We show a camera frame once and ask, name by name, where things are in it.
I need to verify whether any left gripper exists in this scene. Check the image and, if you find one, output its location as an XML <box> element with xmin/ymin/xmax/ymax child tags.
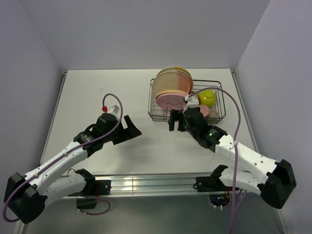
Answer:
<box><xmin>102</xmin><ymin>115</ymin><xmax>141</xmax><ymax>145</ymax></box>

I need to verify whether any pink bear plate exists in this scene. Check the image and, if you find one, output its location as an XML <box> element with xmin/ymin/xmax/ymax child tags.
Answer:
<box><xmin>156</xmin><ymin>93</ymin><xmax>186</xmax><ymax>111</ymax></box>

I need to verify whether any pink plastic cup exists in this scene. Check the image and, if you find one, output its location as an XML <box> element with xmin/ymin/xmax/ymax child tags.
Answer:
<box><xmin>199</xmin><ymin>105</ymin><xmax>209</xmax><ymax>117</ymax></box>

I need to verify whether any orange bear plate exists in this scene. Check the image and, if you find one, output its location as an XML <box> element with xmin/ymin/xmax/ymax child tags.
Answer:
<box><xmin>156</xmin><ymin>89</ymin><xmax>189</xmax><ymax>97</ymax></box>

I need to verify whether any speckled ceramic cup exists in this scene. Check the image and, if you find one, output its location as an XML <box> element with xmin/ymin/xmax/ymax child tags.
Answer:
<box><xmin>208</xmin><ymin>109</ymin><xmax>219</xmax><ymax>119</ymax></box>

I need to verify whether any lime green bowl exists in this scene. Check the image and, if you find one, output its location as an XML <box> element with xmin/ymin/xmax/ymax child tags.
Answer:
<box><xmin>198</xmin><ymin>90</ymin><xmax>216</xmax><ymax>108</ymax></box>

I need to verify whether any large pink white plate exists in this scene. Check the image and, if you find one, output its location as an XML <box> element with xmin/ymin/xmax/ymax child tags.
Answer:
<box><xmin>152</xmin><ymin>77</ymin><xmax>191</xmax><ymax>95</ymax></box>

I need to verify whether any beige pink branch plate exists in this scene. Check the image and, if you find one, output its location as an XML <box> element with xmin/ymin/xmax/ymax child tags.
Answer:
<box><xmin>156</xmin><ymin>70</ymin><xmax>193</xmax><ymax>86</ymax></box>

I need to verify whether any beige yellow branch plate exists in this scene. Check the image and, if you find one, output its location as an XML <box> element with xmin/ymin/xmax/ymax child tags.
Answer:
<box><xmin>157</xmin><ymin>66</ymin><xmax>191</xmax><ymax>76</ymax></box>

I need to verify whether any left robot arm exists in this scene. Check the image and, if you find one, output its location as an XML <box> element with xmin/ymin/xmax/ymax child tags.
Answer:
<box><xmin>4</xmin><ymin>113</ymin><xmax>142</xmax><ymax>224</ymax></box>

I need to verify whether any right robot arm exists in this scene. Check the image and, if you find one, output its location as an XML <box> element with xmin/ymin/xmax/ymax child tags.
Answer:
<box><xmin>168</xmin><ymin>107</ymin><xmax>296</xmax><ymax>209</ymax></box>

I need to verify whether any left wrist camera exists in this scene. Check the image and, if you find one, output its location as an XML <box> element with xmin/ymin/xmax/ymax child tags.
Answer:
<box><xmin>102</xmin><ymin>105</ymin><xmax>120</xmax><ymax>120</ymax></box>

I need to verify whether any black wire dish rack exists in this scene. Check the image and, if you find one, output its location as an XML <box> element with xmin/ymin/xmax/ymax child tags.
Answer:
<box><xmin>148</xmin><ymin>78</ymin><xmax>226</xmax><ymax>124</ymax></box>

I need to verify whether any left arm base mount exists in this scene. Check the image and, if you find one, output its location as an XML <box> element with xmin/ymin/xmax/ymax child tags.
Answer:
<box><xmin>69</xmin><ymin>179</ymin><xmax>111</xmax><ymax>215</ymax></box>

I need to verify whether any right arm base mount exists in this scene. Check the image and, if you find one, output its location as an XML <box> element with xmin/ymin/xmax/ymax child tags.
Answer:
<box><xmin>193</xmin><ymin>176</ymin><xmax>233</xmax><ymax>208</ymax></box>

